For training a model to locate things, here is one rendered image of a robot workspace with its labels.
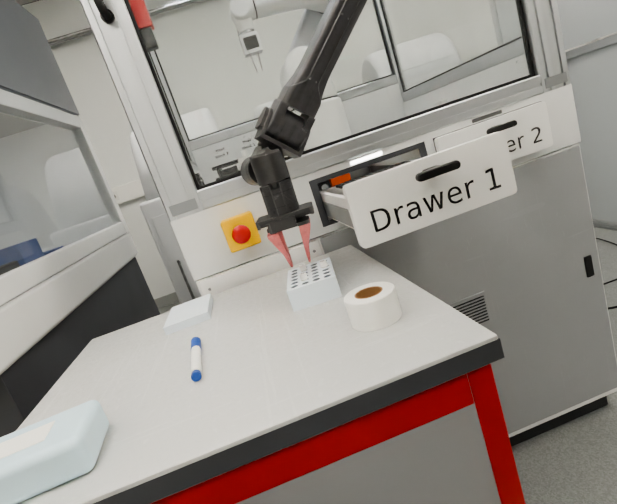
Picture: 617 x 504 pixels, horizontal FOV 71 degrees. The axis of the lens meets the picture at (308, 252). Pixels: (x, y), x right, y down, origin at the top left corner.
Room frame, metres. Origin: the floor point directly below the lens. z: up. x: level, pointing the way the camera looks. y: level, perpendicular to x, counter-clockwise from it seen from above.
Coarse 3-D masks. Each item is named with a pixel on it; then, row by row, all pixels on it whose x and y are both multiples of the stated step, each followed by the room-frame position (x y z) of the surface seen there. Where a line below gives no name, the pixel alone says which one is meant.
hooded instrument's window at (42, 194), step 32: (0, 128) 1.20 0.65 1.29; (32, 128) 1.40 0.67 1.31; (64, 128) 1.69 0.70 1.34; (0, 160) 1.12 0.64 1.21; (32, 160) 1.30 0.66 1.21; (64, 160) 1.55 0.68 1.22; (0, 192) 1.05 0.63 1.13; (32, 192) 1.21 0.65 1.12; (64, 192) 1.42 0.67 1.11; (96, 192) 1.73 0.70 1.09; (0, 224) 0.99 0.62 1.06; (32, 224) 1.13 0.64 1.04; (64, 224) 1.31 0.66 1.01; (96, 224) 1.58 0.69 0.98; (0, 256) 0.93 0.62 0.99; (32, 256) 1.05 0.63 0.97
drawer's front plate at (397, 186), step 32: (416, 160) 0.71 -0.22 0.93; (448, 160) 0.71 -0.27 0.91; (480, 160) 0.71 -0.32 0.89; (352, 192) 0.69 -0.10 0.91; (384, 192) 0.69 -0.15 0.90; (416, 192) 0.70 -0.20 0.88; (480, 192) 0.71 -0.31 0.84; (512, 192) 0.72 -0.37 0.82; (384, 224) 0.69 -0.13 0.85; (416, 224) 0.70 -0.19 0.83
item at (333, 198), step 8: (408, 160) 1.07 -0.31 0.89; (320, 192) 1.02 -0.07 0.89; (328, 192) 0.97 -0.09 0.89; (336, 192) 1.05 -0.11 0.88; (328, 200) 0.95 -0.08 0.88; (336, 200) 0.87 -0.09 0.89; (344, 200) 0.80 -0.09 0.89; (328, 208) 0.96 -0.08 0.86; (336, 208) 0.88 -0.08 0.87; (344, 208) 0.81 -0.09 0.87; (328, 216) 1.01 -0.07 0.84; (336, 216) 0.90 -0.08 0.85; (344, 216) 0.83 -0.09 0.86; (344, 224) 0.86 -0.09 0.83; (352, 224) 0.78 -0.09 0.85
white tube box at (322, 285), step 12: (312, 264) 0.78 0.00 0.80; (288, 276) 0.75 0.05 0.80; (312, 276) 0.71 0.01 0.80; (324, 276) 0.69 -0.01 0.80; (288, 288) 0.68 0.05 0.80; (300, 288) 0.67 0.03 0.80; (312, 288) 0.67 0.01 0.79; (324, 288) 0.67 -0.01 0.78; (336, 288) 0.67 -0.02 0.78; (300, 300) 0.67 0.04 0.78; (312, 300) 0.67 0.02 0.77; (324, 300) 0.67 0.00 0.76
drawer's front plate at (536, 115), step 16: (512, 112) 1.04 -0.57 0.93; (528, 112) 1.04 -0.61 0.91; (544, 112) 1.05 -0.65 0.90; (464, 128) 1.03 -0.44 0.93; (480, 128) 1.03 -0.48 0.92; (512, 128) 1.04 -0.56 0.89; (528, 128) 1.04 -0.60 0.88; (544, 128) 1.04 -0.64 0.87; (448, 144) 1.02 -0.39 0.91; (528, 144) 1.04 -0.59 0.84; (544, 144) 1.04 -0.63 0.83
